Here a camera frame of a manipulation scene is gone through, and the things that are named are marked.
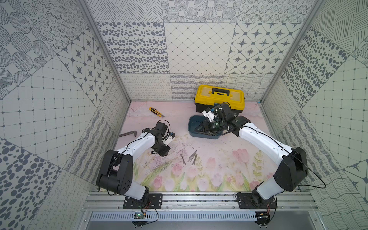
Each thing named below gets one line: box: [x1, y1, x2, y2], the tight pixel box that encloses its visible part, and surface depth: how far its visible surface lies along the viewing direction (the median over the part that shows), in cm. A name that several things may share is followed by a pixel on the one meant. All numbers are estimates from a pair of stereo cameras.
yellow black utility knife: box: [149, 107, 165, 118], surface depth 116 cm
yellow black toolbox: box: [194, 84, 245, 114], surface depth 104 cm
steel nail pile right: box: [187, 149, 197, 162], surface depth 92 cm
